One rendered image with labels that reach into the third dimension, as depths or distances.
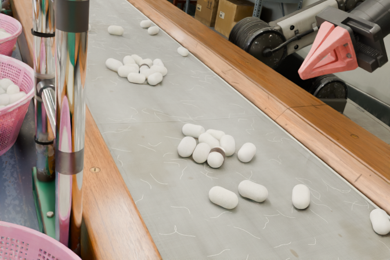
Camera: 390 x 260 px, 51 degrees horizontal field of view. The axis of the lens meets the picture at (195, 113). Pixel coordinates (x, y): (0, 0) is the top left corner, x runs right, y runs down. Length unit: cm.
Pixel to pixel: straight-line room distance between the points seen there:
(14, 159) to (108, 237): 30
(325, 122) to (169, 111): 25
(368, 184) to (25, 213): 44
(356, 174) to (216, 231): 24
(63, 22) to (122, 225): 20
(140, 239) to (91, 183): 9
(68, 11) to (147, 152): 30
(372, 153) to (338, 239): 19
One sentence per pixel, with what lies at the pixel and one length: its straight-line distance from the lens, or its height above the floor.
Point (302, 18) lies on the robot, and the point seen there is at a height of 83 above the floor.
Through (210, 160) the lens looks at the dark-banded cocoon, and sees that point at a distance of 53.
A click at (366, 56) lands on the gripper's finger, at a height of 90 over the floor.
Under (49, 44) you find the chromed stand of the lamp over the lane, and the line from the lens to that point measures 46.
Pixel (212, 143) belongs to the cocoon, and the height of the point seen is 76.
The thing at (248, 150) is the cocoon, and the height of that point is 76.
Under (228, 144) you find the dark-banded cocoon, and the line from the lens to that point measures 56.
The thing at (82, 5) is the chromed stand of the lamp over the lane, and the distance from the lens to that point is 30.
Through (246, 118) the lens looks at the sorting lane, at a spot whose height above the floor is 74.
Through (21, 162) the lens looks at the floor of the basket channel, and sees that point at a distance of 65.
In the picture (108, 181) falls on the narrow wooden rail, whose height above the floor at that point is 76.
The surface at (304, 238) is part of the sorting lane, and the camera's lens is 48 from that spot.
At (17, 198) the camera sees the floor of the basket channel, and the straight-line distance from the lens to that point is 58.
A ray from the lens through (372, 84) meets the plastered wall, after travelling 297.
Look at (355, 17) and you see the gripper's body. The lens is 59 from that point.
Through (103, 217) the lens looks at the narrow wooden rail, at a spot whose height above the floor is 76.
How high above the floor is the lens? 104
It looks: 26 degrees down
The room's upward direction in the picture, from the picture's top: 9 degrees clockwise
